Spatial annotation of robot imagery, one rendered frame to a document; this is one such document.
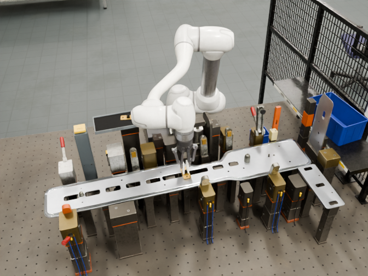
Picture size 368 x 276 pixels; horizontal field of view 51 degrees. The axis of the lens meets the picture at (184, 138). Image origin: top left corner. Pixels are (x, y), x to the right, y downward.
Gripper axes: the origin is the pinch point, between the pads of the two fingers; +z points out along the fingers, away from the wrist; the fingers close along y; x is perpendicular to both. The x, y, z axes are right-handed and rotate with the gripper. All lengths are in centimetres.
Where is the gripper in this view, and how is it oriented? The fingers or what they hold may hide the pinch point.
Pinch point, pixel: (185, 167)
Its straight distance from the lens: 198.6
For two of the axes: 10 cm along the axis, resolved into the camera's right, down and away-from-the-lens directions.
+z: 0.2, 7.6, 6.4
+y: -9.6, 1.8, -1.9
